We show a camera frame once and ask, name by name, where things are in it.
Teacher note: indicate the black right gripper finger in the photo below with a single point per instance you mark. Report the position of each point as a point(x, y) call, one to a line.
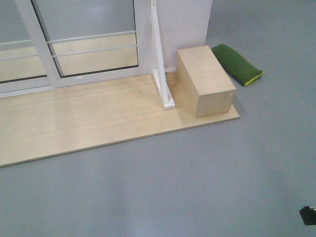
point(308, 215)

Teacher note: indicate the white partition wall panel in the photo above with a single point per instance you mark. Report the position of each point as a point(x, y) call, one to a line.
point(183, 24)

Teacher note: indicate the light wooden box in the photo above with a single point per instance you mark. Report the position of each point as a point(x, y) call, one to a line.
point(209, 89)

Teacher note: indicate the white fixed glass door panel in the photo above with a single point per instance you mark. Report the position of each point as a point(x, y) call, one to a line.
point(21, 70)

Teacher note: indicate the white sliding glass door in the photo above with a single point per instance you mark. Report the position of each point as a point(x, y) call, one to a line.
point(85, 41)

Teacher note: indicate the green sandbag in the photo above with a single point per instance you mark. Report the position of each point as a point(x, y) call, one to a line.
point(236, 65)

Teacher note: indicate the light wooden floor platform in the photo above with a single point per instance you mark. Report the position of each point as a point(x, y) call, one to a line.
point(60, 121)

